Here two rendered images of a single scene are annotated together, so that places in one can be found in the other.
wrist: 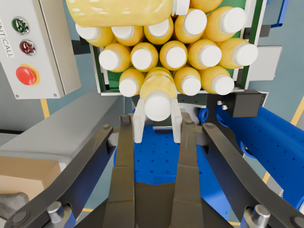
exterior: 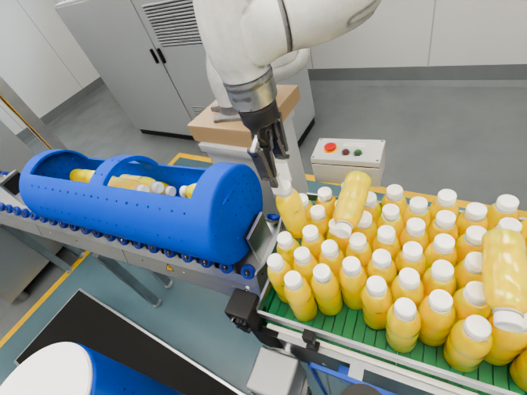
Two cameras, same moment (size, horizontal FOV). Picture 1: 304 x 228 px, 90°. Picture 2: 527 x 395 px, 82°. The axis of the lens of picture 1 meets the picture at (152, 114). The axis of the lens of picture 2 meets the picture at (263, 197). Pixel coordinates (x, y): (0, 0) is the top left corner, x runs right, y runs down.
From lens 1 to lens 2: 58 cm
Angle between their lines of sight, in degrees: 32
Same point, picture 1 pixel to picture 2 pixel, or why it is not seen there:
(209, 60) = (299, 251)
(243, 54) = (294, 274)
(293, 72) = not seen: outside the picture
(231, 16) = (325, 268)
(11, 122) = (313, 143)
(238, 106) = (243, 295)
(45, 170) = not seen: hidden behind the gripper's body
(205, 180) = (219, 205)
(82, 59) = not seen: hidden behind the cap
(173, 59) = (309, 228)
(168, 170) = (233, 193)
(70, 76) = (324, 172)
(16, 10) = (365, 154)
